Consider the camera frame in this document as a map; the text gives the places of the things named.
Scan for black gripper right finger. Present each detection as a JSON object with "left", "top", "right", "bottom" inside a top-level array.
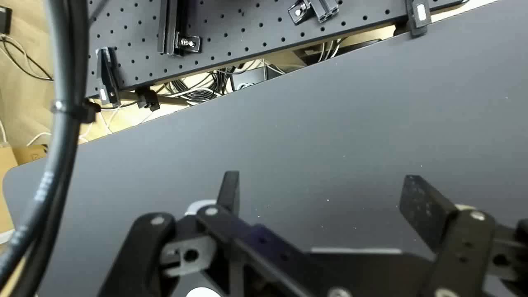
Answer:
[{"left": 397, "top": 173, "right": 498, "bottom": 297}]

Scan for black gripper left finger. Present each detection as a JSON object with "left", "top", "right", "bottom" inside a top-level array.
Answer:
[{"left": 97, "top": 169, "right": 310, "bottom": 297}]

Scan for small black clamp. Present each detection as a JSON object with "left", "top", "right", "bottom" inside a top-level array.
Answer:
[{"left": 133, "top": 83, "right": 161, "bottom": 112}]

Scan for black perforated breadboard panel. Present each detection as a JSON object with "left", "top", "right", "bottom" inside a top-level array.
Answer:
[{"left": 84, "top": 0, "right": 465, "bottom": 100}]

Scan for tangled cables under panel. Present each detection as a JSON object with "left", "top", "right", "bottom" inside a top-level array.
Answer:
[{"left": 156, "top": 37, "right": 353, "bottom": 107}]

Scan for black aluminium extrusion rail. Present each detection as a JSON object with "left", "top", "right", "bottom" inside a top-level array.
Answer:
[{"left": 158, "top": 0, "right": 203, "bottom": 55}]

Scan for thick black cable bundle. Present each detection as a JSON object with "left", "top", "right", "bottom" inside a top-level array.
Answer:
[{"left": 0, "top": 0, "right": 102, "bottom": 297}]

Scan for black angle bracket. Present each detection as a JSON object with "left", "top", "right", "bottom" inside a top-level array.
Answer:
[{"left": 287, "top": 0, "right": 341, "bottom": 26}]

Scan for thin black wire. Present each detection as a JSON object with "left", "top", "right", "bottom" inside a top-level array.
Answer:
[{"left": 0, "top": 31, "right": 54, "bottom": 83}]

